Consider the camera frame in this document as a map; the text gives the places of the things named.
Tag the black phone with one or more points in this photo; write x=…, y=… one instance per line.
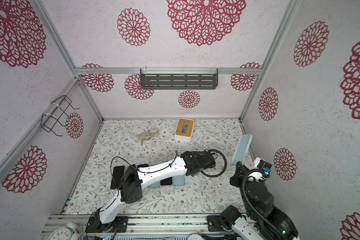
x=167, y=182

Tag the white wooden-top tissue box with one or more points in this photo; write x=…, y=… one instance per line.
x=184, y=130

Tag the light blue phone case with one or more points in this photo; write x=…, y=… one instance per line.
x=155, y=185

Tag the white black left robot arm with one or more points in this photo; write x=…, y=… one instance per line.
x=134, y=180

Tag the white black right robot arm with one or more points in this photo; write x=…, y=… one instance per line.
x=270, y=222

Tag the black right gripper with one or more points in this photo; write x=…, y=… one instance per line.
x=242, y=170

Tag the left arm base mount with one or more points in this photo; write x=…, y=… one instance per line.
x=118, y=225

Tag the aluminium front rail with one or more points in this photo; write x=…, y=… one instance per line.
x=139, y=224

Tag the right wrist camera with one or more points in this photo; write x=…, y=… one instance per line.
x=265, y=167

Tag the clear plastic bag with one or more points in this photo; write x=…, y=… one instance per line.
x=148, y=135

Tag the grey slotted wall shelf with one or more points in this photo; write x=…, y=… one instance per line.
x=179, y=79

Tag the white alarm clock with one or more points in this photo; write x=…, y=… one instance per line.
x=69, y=232

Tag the black wire wall basket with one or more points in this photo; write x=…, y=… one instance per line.
x=59, y=110

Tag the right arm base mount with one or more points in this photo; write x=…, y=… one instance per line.
x=224, y=221

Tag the round white gauge dial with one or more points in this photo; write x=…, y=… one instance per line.
x=195, y=237

